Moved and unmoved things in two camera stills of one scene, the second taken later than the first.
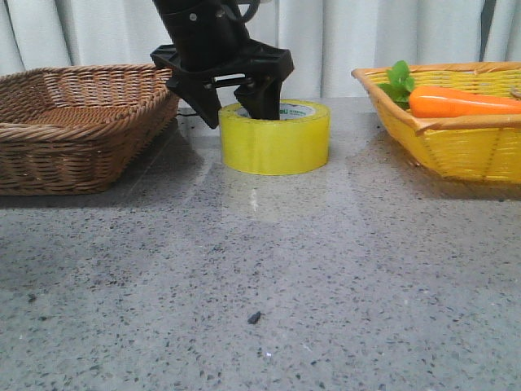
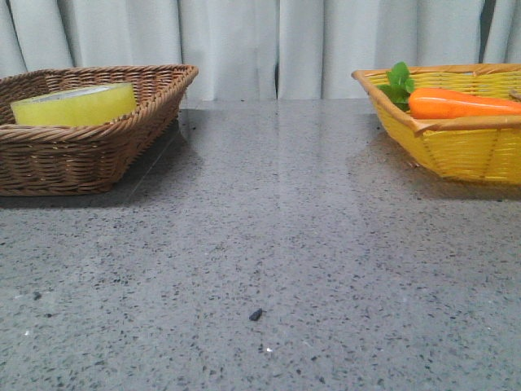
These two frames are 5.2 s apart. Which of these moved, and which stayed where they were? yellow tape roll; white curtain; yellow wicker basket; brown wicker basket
Moved: yellow tape roll
Stayed: brown wicker basket; white curtain; yellow wicker basket
